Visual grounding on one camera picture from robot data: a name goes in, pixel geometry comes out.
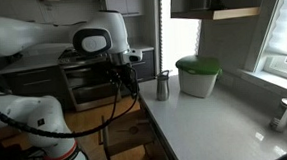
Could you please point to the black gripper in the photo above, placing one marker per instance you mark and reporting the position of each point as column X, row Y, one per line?
column 126, row 75

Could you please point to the stainless steel cup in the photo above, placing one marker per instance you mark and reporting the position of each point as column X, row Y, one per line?
column 162, row 92

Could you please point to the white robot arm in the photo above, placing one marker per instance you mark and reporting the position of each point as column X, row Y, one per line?
column 41, row 117

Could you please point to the stainless steel oven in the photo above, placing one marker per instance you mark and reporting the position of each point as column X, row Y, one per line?
column 88, row 82

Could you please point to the wooden stool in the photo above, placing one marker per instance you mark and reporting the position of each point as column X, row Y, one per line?
column 127, row 132

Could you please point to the dark kitchen cabinet drawers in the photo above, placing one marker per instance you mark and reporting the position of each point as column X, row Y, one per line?
column 40, row 82

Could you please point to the wooden wall shelf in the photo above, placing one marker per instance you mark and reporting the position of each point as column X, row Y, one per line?
column 209, row 9

